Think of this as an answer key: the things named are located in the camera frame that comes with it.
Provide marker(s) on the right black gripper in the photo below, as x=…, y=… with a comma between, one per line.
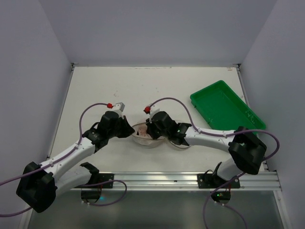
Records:
x=152, y=129

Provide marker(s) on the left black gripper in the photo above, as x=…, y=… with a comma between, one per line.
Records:
x=123, y=126

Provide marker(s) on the pink bra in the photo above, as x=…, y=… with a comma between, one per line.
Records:
x=142, y=131

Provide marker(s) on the white mesh laundry bag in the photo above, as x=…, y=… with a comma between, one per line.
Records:
x=151, y=143

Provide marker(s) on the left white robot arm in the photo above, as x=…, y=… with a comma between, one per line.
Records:
x=43, y=183

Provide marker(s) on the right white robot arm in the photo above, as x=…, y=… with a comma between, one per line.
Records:
x=245, y=148

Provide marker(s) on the green plastic tray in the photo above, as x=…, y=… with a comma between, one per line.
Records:
x=223, y=109

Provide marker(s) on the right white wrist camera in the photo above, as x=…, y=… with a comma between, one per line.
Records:
x=151, y=110

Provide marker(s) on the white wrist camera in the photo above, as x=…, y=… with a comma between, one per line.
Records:
x=118, y=108
x=151, y=110

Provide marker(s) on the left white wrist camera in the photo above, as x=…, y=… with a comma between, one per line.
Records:
x=118, y=108

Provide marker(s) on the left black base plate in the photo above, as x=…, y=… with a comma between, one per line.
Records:
x=100, y=181

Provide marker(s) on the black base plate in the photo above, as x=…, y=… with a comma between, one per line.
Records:
x=100, y=181
x=209, y=181

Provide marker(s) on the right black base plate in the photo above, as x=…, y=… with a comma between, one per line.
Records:
x=209, y=181

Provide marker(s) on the aluminium mounting rail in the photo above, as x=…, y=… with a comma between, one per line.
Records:
x=191, y=181

